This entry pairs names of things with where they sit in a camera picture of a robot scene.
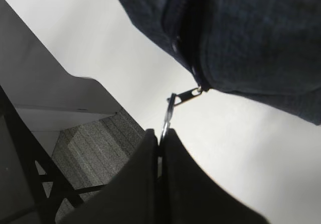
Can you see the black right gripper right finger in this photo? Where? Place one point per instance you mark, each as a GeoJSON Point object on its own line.
{"type": "Point", "coordinates": [192, 196]}

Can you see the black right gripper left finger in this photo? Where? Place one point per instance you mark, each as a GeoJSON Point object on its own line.
{"type": "Point", "coordinates": [130, 195]}

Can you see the dark blue lunch bag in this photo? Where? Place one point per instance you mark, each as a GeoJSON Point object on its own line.
{"type": "Point", "coordinates": [264, 50]}

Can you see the black table frame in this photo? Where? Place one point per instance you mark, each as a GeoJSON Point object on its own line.
{"type": "Point", "coordinates": [32, 186]}

